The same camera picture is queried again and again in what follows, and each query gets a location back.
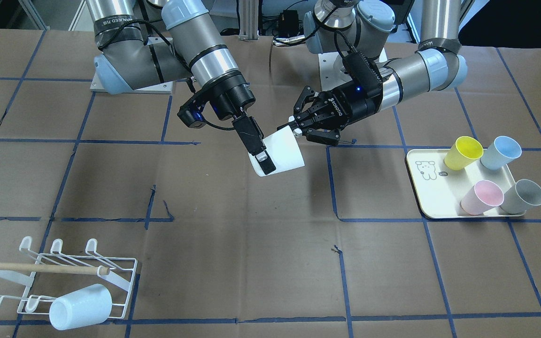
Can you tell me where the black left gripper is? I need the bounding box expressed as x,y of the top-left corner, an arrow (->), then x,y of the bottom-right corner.
277,86 -> 382,145

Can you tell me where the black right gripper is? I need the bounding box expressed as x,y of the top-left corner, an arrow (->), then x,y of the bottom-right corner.
205,70 -> 277,175

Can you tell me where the pale green plastic cup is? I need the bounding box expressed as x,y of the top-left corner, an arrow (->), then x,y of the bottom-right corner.
263,126 -> 305,175

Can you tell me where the light blue plastic cup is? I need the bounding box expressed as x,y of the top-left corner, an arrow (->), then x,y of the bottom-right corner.
49,284 -> 112,331

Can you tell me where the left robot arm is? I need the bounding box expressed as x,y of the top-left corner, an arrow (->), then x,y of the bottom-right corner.
278,0 -> 468,146

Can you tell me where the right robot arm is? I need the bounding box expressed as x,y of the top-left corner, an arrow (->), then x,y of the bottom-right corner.
87,0 -> 277,175

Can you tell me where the yellow plastic cup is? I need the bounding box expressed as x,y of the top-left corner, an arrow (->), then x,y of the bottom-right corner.
444,136 -> 484,170

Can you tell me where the pink plastic cup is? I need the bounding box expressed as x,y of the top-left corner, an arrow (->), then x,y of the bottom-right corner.
460,180 -> 504,215

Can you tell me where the grey plastic cup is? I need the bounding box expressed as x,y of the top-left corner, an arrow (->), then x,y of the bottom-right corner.
500,179 -> 541,214

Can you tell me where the cream plastic tray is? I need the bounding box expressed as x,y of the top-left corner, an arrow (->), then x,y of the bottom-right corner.
406,148 -> 516,219

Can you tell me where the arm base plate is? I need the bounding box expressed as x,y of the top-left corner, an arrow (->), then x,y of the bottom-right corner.
317,47 -> 398,100
90,70 -> 177,94

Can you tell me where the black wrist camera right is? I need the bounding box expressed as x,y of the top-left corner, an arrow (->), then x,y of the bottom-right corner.
178,93 -> 212,129

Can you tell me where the aluminium frame post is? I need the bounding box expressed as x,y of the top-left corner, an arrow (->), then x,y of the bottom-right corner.
237,0 -> 262,41

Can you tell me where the white wire cup rack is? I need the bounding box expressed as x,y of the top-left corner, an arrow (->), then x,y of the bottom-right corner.
0,236 -> 138,322

